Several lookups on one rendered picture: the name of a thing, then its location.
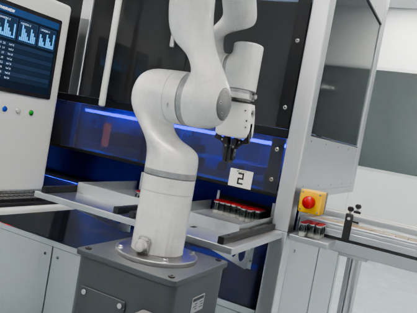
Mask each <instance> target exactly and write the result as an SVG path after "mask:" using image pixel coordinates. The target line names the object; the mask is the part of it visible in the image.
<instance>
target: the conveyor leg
mask: <svg viewBox="0 0 417 313"><path fill-rule="evenodd" d="M339 255H341V256H345V257H347V260H346V266H345V270H344V276H343V282H342V285H341V292H340V295H339V301H338V307H337V311H336V313H352V310H353V306H354V300H355V296H356V290H357V284H358V280H359V275H360V271H361V264H362V261H363V262H367V261H368V260H366V259H363V258H359V257H356V256H352V255H347V254H344V253H339Z"/></svg>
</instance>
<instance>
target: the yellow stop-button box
mask: <svg viewBox="0 0 417 313"><path fill-rule="evenodd" d="M306 196H311V197H313V198H314V199H315V206H314V207H313V208H311V209H306V208H304V207H303V205H302V199H303V198H304V197H306ZM327 198H328V193H326V192H323V191H317V190H314V189H308V188H307V189H302V190H301V194H300V200H299V204H298V211H301V212H306V213H309V214H313V215H322V214H324V213H325V208H326V202H327Z"/></svg>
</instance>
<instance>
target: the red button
mask: <svg viewBox="0 0 417 313"><path fill-rule="evenodd" d="M302 205H303V207H304V208H306V209H311V208H313V207H314V206H315V199H314V198H313V197H311V196H306V197H304V198H303V199H302Z"/></svg>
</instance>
